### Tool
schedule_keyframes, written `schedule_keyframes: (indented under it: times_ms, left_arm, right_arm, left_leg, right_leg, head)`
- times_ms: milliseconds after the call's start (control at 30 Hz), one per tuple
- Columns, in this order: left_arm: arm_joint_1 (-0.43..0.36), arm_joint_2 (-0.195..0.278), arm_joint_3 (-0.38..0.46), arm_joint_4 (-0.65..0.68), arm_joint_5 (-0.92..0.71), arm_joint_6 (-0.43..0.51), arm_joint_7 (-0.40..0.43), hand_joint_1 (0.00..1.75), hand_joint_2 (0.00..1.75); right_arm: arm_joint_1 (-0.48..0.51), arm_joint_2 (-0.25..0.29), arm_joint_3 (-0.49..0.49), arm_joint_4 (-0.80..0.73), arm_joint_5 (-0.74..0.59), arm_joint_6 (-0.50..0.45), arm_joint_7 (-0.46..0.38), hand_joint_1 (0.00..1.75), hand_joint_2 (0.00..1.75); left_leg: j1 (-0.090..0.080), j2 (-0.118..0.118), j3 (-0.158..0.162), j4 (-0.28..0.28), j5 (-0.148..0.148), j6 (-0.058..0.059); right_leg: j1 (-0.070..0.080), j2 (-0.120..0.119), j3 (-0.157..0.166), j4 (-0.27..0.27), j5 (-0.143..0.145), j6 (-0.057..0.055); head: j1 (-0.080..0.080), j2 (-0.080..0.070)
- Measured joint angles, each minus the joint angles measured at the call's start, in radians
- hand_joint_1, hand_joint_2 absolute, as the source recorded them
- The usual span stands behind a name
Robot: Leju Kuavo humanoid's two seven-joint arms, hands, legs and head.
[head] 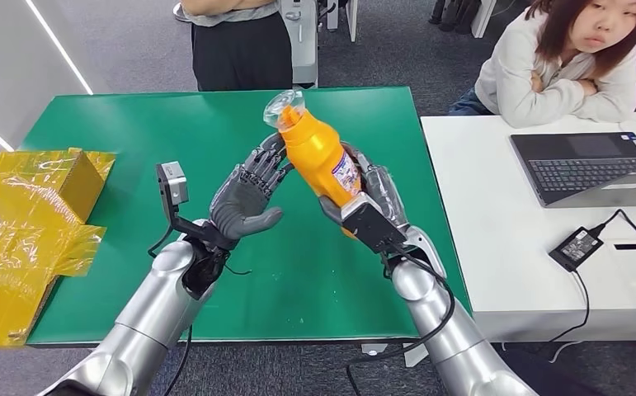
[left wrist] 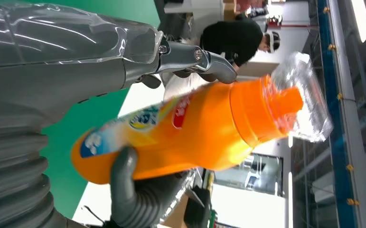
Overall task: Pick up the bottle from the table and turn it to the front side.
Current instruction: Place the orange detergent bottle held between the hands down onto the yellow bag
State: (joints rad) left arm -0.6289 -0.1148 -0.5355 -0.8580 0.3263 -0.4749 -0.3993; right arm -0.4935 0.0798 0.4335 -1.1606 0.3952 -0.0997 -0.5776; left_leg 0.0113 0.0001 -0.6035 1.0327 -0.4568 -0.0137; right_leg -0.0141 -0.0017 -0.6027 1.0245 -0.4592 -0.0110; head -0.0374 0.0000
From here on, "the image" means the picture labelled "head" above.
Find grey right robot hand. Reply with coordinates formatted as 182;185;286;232
318;142;411;229

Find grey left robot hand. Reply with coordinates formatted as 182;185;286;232
208;134;295;242

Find orange bottle with clear cap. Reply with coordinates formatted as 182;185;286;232
262;88;364;238

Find standing person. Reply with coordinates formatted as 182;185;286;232
177;0;294;92

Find grey machine column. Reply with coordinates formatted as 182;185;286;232
280;0;320;90

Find white furniture legs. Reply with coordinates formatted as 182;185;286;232
325;0;360;44

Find sitting person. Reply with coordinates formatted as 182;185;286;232
448;0;636;130

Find white desk leg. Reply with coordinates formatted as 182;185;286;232
470;0;498;40

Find black power adapter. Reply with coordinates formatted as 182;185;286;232
549;226;605;273

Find dark grey laptop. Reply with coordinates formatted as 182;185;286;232
510;132;636;210

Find yellow taped cardboard box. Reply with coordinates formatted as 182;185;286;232
0;146;117;348

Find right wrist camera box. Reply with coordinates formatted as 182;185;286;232
341;192;409;254

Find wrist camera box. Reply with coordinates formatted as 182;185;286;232
341;192;409;254
155;161;210;242

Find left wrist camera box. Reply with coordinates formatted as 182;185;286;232
155;161;210;242

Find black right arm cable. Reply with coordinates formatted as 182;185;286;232
345;248;457;396

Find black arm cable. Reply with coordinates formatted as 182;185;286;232
345;248;457;396
162;325;194;396

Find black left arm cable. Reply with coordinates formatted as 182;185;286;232
162;325;194;396

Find black adapter mains cable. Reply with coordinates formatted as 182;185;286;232
549;270;592;344

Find white floor cable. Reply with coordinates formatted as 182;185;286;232
549;341;584;365

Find black adapter laptop cable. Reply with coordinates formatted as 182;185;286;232
591;209;636;247

